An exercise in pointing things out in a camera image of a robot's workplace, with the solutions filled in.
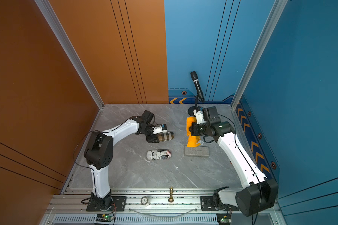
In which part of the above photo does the plaid eyeglass case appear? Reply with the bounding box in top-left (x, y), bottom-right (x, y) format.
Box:
top-left (155, 131), bottom-right (175, 142)

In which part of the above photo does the orange fluffy cloth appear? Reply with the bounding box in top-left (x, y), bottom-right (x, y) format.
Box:
top-left (186, 117), bottom-right (201, 148)

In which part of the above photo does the newspaper print eyeglass case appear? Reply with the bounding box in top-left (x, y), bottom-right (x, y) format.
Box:
top-left (146, 149), bottom-right (172, 160)

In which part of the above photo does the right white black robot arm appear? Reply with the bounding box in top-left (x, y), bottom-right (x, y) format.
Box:
top-left (187, 107), bottom-right (278, 217)

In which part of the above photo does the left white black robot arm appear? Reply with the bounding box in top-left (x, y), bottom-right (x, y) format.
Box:
top-left (84, 110), bottom-right (155, 211)

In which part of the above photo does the grey rectangular eyeglass case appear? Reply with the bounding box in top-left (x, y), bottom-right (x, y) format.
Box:
top-left (184, 146), bottom-right (209, 157)

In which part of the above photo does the black microphone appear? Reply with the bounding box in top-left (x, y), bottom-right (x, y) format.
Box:
top-left (190, 71), bottom-right (205, 102)

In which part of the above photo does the silver tape roll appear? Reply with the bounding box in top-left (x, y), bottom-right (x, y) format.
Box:
top-left (140, 197), bottom-right (149, 206)

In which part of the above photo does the brass chess piece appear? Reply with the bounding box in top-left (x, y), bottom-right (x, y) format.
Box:
top-left (168, 187), bottom-right (174, 203)

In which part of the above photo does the left green circuit board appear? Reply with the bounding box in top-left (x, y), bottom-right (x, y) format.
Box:
top-left (95, 214), bottom-right (115, 224)

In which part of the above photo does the green circuit board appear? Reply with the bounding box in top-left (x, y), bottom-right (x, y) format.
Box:
top-left (217, 214), bottom-right (232, 225)
top-left (95, 214), bottom-right (115, 224)

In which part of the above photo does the right green circuit board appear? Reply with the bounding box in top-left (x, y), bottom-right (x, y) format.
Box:
top-left (217, 214), bottom-right (232, 225)

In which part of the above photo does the aluminium front rail frame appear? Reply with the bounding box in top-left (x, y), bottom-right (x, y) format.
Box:
top-left (40, 188), bottom-right (286, 225)

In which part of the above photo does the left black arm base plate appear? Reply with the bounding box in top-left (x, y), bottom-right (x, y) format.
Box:
top-left (86, 196), bottom-right (127, 212)

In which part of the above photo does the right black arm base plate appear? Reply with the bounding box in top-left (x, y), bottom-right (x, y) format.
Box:
top-left (200, 196), bottom-right (239, 212)

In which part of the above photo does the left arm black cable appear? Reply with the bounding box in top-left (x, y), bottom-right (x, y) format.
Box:
top-left (72, 118), bottom-right (130, 203)

